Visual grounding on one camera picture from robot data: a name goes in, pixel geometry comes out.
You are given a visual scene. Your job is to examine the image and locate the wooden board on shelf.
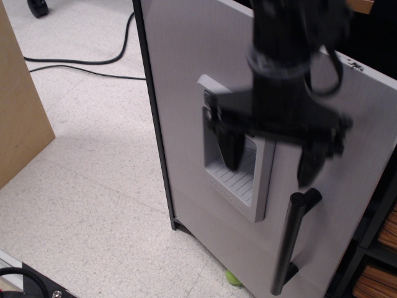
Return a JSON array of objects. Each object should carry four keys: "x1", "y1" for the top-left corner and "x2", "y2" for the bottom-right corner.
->
[{"x1": 346, "y1": 0, "x2": 375, "y2": 15}]

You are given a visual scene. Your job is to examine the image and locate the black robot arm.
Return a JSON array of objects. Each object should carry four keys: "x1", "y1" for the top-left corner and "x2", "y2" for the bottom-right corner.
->
[{"x1": 204, "y1": 1, "x2": 353, "y2": 187}]

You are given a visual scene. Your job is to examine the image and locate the light brown wooden panel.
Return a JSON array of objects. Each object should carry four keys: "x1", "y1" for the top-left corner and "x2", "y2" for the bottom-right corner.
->
[{"x1": 1, "y1": 4, "x2": 55, "y2": 187}]

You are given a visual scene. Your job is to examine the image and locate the black cylindrical door handle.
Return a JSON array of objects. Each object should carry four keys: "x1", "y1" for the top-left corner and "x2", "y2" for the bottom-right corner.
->
[{"x1": 270, "y1": 188, "x2": 323, "y2": 296}]

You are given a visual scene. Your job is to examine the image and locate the upper wicker basket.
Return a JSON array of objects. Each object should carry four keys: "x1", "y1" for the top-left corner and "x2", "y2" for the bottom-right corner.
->
[{"x1": 378, "y1": 202, "x2": 397, "y2": 253}]

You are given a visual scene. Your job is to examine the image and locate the black braided cable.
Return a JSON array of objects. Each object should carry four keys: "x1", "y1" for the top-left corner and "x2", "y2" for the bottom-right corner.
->
[{"x1": 0, "y1": 266, "x2": 52, "y2": 298}]

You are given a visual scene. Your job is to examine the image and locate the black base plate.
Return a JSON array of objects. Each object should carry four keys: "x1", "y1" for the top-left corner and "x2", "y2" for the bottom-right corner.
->
[{"x1": 21, "y1": 263, "x2": 78, "y2": 298}]

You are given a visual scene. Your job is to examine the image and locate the green toy pear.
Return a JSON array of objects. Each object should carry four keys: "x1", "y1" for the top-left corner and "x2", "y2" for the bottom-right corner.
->
[{"x1": 225, "y1": 269, "x2": 242, "y2": 286}]

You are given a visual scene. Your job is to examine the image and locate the black caster wheel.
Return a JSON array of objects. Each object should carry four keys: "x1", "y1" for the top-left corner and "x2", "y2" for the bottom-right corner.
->
[{"x1": 27, "y1": 0, "x2": 49, "y2": 18}]

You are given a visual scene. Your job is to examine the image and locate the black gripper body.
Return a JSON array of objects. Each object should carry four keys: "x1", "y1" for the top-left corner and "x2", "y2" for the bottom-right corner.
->
[{"x1": 203, "y1": 75, "x2": 352, "y2": 158}]

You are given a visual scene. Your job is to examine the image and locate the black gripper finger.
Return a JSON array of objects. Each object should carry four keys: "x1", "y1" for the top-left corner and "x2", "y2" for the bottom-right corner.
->
[
  {"x1": 297, "y1": 142, "x2": 331, "y2": 187},
  {"x1": 215, "y1": 124, "x2": 246, "y2": 170}
]

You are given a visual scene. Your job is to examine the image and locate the grey ice dispenser panel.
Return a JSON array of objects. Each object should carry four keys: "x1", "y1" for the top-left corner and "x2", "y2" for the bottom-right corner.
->
[{"x1": 197, "y1": 73, "x2": 277, "y2": 224}]

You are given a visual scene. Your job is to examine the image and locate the grey toy fridge door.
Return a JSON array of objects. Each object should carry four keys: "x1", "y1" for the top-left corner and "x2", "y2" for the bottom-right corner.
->
[{"x1": 135, "y1": 1, "x2": 396, "y2": 297}]

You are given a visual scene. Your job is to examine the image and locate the dark grey fridge cabinet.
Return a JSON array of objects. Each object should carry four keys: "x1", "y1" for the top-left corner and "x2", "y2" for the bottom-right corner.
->
[{"x1": 133, "y1": 1, "x2": 396, "y2": 297}]

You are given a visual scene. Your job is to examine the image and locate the thick black floor cable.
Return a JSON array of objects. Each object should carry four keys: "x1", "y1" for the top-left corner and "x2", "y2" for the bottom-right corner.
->
[{"x1": 23, "y1": 11, "x2": 136, "y2": 65}]

